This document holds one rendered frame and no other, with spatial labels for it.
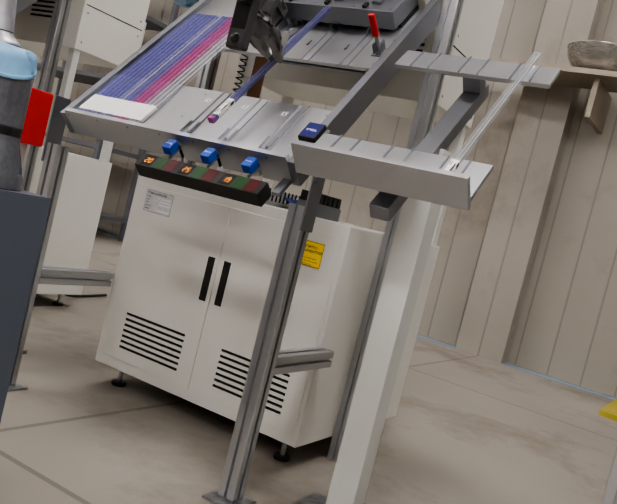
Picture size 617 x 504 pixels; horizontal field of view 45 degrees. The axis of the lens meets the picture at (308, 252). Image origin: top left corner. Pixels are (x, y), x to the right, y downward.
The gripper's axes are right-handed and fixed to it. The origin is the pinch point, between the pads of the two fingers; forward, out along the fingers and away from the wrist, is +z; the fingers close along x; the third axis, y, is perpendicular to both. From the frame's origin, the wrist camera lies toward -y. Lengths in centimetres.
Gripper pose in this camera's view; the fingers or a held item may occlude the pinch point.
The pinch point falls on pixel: (273, 60)
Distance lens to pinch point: 178.8
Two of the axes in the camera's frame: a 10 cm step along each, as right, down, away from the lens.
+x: -8.4, -2.4, 4.9
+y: 4.4, -8.2, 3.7
